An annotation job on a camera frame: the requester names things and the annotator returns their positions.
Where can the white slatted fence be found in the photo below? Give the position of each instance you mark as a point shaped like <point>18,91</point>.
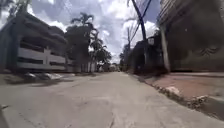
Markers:
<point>90,66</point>

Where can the dark overgrown building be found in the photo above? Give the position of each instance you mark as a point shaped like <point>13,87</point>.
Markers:
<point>138,56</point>

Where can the thin utility pole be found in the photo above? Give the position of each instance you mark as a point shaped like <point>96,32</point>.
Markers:
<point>129,38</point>

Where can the grey concrete road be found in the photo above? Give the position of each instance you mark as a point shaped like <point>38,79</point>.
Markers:
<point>100,96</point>

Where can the group of tall trees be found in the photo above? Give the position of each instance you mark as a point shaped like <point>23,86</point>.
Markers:
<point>80,40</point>

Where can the dark leaning utility pole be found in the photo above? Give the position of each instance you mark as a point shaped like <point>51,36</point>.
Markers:
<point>141,25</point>

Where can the broken stone kerb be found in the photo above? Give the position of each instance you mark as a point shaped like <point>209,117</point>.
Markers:
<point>173,90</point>

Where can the building with white fence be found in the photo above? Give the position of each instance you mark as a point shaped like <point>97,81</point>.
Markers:
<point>36,55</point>

